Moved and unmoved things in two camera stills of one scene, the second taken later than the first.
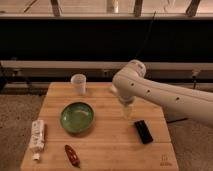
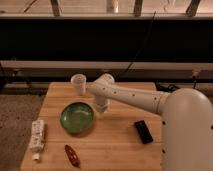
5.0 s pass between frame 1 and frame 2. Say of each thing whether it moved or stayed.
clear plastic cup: stayed
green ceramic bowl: stayed
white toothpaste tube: stayed
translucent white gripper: moved
